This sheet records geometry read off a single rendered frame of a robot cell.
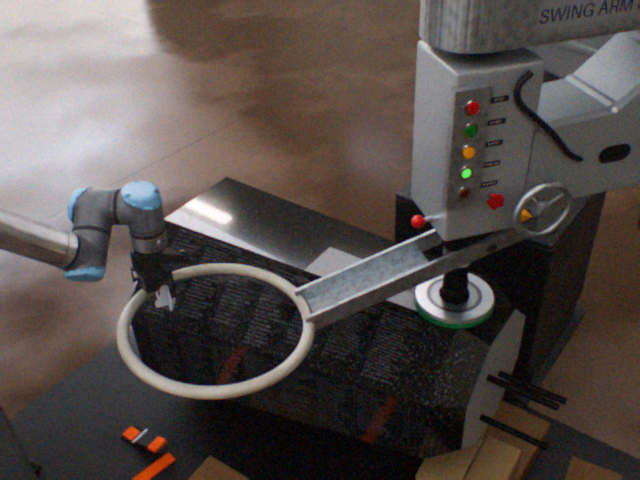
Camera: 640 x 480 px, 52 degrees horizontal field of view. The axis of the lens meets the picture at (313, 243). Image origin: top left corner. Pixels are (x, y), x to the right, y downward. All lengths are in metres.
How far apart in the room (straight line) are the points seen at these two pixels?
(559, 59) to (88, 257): 1.43
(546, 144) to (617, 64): 0.27
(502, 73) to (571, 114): 0.25
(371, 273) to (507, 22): 0.73
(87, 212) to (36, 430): 1.35
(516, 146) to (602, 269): 1.99
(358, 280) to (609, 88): 0.76
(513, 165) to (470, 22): 0.36
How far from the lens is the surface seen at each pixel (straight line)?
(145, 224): 1.67
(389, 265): 1.78
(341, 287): 1.77
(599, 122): 1.65
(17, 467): 2.57
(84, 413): 2.84
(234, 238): 2.16
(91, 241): 1.65
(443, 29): 1.40
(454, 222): 1.57
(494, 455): 2.30
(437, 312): 1.81
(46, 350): 3.19
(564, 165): 1.66
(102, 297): 3.36
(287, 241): 2.12
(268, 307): 2.03
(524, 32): 1.43
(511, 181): 1.58
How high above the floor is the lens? 2.05
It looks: 36 degrees down
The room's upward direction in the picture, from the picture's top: 4 degrees counter-clockwise
